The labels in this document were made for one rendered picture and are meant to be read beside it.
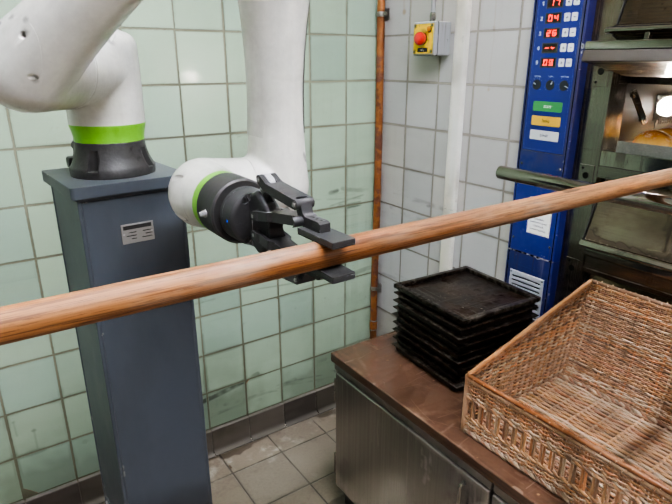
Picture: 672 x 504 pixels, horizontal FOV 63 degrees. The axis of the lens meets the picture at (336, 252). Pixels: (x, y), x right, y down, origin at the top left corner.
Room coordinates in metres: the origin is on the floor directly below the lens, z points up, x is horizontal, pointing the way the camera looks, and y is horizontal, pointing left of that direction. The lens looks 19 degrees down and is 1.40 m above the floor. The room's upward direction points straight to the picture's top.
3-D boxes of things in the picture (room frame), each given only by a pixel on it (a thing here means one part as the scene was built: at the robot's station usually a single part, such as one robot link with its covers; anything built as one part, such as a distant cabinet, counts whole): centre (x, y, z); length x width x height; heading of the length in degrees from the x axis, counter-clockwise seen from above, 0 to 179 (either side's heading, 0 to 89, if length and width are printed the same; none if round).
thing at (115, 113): (1.00, 0.41, 1.36); 0.16 x 0.13 x 0.19; 164
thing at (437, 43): (1.88, -0.30, 1.46); 0.10 x 0.07 x 0.10; 34
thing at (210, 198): (0.76, 0.14, 1.20); 0.12 x 0.06 x 0.09; 125
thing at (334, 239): (0.57, 0.01, 1.22); 0.07 x 0.03 x 0.01; 35
